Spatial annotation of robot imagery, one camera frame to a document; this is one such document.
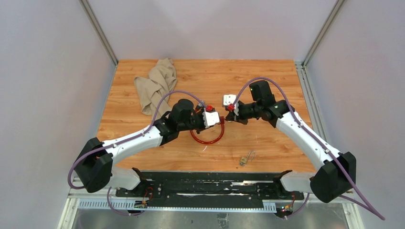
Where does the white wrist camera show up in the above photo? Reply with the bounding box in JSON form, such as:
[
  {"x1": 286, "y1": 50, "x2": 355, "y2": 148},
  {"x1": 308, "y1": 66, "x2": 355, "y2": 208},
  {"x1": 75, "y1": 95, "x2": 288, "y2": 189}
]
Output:
[
  {"x1": 222, "y1": 94, "x2": 237, "y2": 112},
  {"x1": 202, "y1": 105, "x2": 220, "y2": 129}
]

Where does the brass padlock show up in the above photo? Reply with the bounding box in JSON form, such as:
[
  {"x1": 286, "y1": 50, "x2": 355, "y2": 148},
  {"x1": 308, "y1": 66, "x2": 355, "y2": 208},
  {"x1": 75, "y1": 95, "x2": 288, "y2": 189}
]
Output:
[{"x1": 239, "y1": 150, "x2": 256, "y2": 167}]

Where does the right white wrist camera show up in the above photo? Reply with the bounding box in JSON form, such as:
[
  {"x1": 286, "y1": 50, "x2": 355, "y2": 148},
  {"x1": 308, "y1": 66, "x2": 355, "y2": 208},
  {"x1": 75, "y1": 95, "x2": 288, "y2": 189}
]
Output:
[{"x1": 222, "y1": 94, "x2": 237, "y2": 112}]

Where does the beige cloth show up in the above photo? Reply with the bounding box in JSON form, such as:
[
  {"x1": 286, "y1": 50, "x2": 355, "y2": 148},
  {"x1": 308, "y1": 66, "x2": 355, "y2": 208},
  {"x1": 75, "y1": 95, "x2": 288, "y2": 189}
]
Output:
[{"x1": 134, "y1": 58, "x2": 177, "y2": 118}]

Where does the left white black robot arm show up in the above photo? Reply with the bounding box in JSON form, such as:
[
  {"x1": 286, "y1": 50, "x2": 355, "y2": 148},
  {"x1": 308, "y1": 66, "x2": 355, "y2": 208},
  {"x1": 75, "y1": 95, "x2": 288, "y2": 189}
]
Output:
[{"x1": 74, "y1": 99, "x2": 209, "y2": 197}]

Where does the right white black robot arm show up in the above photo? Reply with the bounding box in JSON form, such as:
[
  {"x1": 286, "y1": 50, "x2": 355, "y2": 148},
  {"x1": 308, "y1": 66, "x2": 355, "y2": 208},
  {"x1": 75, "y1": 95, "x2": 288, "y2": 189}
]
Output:
[{"x1": 222, "y1": 77, "x2": 356, "y2": 203}]

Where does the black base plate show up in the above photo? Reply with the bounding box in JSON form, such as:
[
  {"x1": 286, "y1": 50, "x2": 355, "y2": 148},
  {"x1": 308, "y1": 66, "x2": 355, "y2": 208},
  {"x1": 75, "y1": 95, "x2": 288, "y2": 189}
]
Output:
[{"x1": 110, "y1": 171, "x2": 305, "y2": 212}]

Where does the red cable lock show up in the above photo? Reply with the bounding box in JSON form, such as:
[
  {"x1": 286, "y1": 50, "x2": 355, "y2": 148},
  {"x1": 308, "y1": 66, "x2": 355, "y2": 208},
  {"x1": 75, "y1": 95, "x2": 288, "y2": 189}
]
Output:
[{"x1": 190, "y1": 124, "x2": 225, "y2": 145}]

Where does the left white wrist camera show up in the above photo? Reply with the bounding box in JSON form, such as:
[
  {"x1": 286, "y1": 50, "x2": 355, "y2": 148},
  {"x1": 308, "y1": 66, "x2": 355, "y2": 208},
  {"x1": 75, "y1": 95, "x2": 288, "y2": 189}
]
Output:
[{"x1": 202, "y1": 105, "x2": 220, "y2": 129}]

